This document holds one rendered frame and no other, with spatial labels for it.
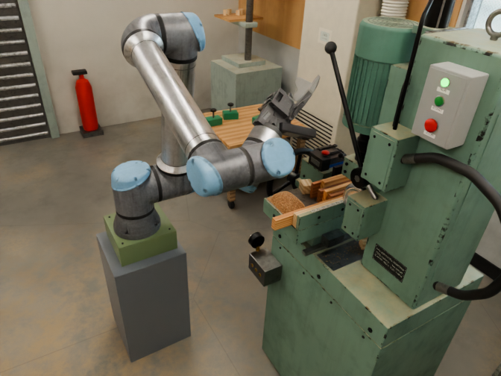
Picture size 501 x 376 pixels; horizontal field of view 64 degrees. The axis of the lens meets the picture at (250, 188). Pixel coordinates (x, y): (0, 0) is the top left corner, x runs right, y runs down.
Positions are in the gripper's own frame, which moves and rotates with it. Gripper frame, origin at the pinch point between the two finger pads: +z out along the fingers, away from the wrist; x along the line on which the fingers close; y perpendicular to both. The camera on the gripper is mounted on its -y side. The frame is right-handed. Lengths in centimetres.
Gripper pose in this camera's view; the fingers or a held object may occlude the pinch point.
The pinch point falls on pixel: (306, 86)
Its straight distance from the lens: 119.8
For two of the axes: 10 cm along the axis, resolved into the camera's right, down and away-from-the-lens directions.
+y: -7.6, -5.7, -3.1
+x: -4.4, 1.0, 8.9
